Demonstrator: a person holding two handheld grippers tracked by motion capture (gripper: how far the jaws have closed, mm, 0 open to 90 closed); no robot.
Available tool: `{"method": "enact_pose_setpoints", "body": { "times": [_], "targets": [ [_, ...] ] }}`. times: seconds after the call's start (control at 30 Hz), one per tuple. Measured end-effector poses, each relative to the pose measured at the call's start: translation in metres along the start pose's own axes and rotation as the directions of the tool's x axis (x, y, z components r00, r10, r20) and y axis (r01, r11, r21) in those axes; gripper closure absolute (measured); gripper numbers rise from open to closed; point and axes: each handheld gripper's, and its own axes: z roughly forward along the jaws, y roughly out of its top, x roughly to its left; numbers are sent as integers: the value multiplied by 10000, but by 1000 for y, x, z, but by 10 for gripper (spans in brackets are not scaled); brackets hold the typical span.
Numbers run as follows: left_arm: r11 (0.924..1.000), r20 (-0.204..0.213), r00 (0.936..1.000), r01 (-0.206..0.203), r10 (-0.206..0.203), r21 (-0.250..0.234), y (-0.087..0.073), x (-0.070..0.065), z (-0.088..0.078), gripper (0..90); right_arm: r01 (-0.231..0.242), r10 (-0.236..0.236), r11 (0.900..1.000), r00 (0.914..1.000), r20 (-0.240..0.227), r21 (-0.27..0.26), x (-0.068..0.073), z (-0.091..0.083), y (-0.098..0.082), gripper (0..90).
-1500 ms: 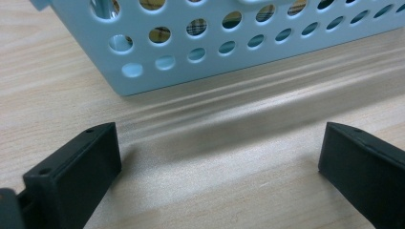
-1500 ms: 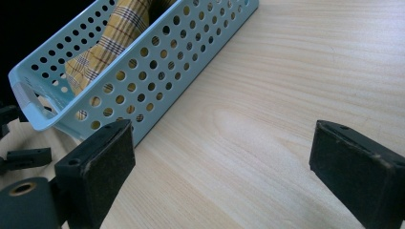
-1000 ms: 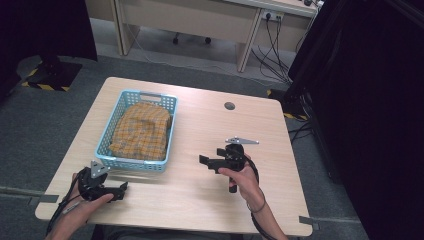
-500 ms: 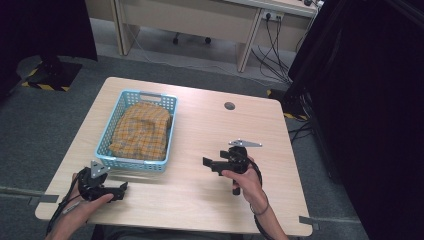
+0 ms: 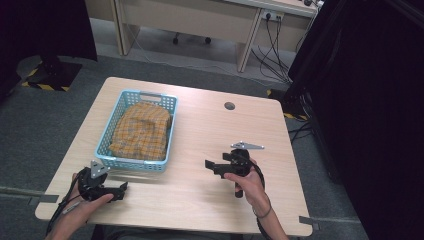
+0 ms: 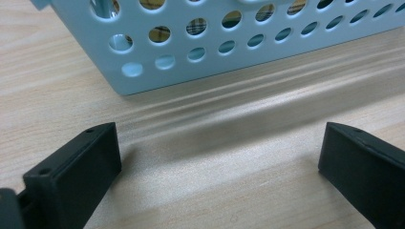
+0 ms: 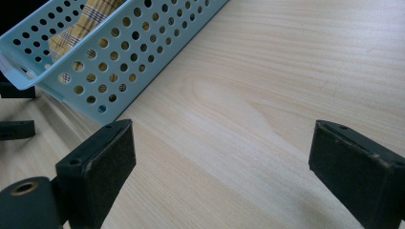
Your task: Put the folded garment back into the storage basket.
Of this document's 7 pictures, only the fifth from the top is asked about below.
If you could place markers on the person's dark trousers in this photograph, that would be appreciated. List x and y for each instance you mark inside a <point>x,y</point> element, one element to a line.
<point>150,233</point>

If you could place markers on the dark wrist band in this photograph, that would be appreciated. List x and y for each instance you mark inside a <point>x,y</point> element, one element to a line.
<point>265,215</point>

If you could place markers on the black curtain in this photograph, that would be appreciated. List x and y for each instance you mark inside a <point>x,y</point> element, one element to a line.
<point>40,30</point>
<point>366,116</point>

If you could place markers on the white power strip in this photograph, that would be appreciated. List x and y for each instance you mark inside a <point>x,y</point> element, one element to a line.
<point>272,15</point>

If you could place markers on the person's right hand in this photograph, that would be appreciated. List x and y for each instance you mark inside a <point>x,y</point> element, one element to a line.
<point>248,186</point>

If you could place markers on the light blue plastic basket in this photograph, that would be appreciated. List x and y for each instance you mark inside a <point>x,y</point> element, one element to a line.
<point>110,133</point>

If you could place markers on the yellow plaid cloth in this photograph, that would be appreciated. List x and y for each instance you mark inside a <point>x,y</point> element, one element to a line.
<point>142,131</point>

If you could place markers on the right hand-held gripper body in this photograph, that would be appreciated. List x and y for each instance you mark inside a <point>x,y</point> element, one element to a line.
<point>241,163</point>

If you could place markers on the black chair caster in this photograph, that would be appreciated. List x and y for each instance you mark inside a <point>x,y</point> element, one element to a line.
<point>175,40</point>
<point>207,40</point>

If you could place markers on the beige office desk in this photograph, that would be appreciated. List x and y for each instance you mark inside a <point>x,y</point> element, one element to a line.
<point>200,16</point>

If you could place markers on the black stand base striped tape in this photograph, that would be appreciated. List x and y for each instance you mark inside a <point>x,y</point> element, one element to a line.
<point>290,106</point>
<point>53,75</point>

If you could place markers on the grey floor tape strip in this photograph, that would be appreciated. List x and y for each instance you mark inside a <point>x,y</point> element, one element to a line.
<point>26,195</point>
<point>320,221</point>

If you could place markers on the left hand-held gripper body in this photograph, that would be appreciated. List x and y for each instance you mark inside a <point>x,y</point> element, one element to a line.
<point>91,185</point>

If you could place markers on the person's left hand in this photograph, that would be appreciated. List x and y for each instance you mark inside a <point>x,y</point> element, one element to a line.
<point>81,210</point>

